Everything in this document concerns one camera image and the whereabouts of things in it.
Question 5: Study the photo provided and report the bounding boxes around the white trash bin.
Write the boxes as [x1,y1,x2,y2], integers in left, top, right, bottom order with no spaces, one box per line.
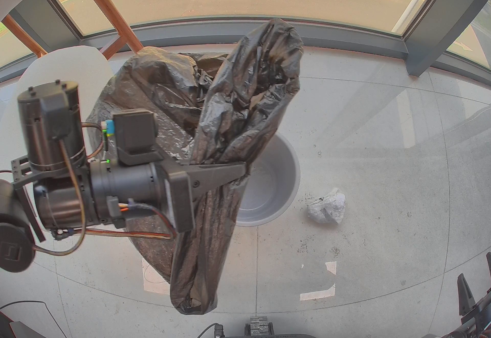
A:
[235,132,302,228]

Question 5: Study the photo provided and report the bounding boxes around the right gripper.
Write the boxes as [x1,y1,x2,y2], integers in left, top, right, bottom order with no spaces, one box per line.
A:
[457,251,491,329]

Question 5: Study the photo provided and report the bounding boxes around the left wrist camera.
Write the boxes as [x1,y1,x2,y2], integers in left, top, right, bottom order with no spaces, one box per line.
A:
[112,108,164,167]

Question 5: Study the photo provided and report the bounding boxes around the white chair wooden legs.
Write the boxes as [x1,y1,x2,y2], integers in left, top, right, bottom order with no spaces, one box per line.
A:
[0,0,145,241]

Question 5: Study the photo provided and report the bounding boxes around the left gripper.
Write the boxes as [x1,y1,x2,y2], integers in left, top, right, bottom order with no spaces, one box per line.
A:
[89,161,247,234]

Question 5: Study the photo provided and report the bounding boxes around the crumpled white paper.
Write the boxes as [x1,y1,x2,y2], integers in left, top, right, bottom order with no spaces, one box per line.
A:
[306,188,347,226]

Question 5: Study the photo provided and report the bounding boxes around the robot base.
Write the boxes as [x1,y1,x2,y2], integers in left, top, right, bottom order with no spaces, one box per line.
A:
[230,315,319,338]

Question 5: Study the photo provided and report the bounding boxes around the black cable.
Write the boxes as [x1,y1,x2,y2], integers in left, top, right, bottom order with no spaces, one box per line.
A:
[0,300,59,338]
[197,323,224,338]

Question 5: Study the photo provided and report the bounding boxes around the black plastic bag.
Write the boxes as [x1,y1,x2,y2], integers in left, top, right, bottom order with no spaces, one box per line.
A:
[85,18,305,316]

